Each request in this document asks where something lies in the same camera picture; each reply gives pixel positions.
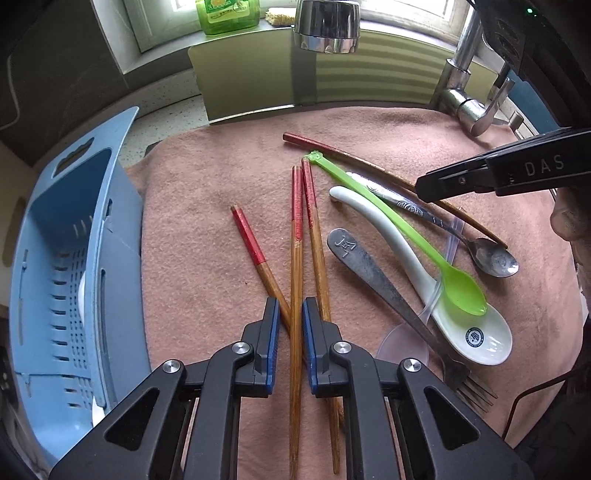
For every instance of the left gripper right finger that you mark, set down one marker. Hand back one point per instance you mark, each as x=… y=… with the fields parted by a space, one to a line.
x=401 y=420

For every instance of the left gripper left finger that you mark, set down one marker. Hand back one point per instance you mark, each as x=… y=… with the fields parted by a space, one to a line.
x=181 y=421

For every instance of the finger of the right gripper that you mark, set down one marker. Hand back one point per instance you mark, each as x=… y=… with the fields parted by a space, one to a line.
x=547 y=161

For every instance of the white ceramic soup spoon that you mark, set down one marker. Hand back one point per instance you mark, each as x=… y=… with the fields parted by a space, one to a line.
x=485 y=340

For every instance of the engraved metal spoon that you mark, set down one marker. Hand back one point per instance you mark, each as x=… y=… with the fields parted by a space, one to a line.
x=487 y=255

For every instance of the green plastic spoon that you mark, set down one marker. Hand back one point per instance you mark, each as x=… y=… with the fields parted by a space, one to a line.
x=459 y=287

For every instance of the dark curved red chopstick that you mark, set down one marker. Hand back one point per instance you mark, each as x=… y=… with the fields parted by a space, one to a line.
x=385 y=175

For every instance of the red wooden chopstick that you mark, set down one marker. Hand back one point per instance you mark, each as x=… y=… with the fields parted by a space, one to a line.
x=322 y=287
x=259 y=262
x=296 y=330

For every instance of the steel fork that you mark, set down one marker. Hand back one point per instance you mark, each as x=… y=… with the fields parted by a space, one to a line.
x=457 y=375

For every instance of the chrome kitchen faucet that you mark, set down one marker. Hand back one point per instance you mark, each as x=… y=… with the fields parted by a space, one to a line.
x=334 y=27

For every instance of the gloved right hand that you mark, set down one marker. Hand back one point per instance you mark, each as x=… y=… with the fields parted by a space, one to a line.
x=570 y=218

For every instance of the clear plastic spoon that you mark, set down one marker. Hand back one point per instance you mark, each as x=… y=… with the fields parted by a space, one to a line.
x=403 y=342

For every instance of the blue plastic drain basket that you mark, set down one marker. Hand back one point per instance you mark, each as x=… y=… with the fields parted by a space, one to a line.
x=77 y=339

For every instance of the yellow sponge cloth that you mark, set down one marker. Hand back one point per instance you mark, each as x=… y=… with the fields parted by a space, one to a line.
x=281 y=16

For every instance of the green dish soap bottle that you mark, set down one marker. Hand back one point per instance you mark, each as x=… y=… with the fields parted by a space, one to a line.
x=223 y=16

